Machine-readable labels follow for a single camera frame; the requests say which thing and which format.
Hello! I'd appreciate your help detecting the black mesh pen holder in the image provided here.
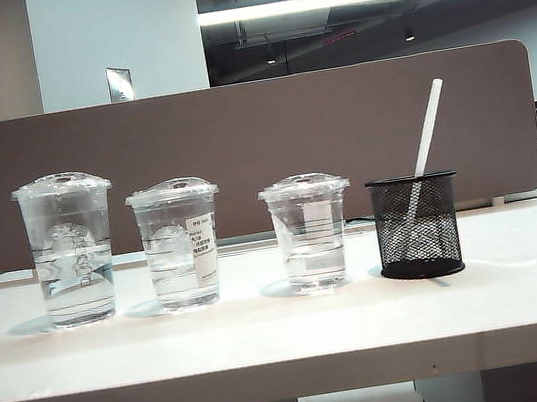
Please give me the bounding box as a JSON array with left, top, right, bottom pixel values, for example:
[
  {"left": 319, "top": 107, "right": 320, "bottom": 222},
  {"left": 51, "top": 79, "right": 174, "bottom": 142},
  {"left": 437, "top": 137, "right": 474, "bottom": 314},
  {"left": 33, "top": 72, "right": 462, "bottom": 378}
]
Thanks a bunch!
[{"left": 364, "top": 168, "right": 472, "bottom": 286}]

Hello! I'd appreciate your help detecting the white paper straw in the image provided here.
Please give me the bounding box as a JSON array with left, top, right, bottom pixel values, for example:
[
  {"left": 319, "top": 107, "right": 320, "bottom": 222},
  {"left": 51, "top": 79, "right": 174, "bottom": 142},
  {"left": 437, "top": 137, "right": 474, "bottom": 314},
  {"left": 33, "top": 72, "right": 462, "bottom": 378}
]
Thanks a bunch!
[{"left": 385, "top": 77, "right": 463, "bottom": 222}]

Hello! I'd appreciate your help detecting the small clear lidded plastic cup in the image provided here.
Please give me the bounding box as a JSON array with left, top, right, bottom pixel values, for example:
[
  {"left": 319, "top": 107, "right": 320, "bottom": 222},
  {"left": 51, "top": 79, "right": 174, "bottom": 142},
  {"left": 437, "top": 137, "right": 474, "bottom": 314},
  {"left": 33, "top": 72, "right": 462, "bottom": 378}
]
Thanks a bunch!
[{"left": 254, "top": 166, "right": 367, "bottom": 300}]

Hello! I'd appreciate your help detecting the medium clear cup with label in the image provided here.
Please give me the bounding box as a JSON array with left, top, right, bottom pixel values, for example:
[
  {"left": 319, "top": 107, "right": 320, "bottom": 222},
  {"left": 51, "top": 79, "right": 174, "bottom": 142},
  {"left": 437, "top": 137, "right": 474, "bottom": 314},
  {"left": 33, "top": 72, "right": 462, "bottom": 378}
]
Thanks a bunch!
[{"left": 122, "top": 171, "right": 237, "bottom": 318}]

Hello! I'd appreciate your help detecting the large clear lidded plastic cup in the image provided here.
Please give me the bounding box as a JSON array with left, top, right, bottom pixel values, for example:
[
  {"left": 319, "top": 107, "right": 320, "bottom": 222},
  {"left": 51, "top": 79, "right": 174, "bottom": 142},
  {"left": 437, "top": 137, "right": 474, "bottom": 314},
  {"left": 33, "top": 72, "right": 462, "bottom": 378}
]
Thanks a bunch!
[{"left": 7, "top": 166, "right": 133, "bottom": 335}]

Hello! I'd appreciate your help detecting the brown desk divider panel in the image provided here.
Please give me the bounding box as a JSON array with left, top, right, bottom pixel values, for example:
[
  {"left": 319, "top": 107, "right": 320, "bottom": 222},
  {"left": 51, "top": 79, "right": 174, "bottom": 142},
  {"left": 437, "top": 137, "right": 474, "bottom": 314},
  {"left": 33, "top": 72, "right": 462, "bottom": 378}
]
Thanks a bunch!
[{"left": 0, "top": 36, "right": 537, "bottom": 276}]

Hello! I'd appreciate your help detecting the silver framed wall sign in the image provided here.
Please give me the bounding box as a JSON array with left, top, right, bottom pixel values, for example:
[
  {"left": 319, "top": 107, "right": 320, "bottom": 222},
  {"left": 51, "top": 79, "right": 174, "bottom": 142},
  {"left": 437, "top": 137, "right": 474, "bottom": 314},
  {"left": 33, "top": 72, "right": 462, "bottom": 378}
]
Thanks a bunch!
[{"left": 104, "top": 63, "right": 136, "bottom": 104}]

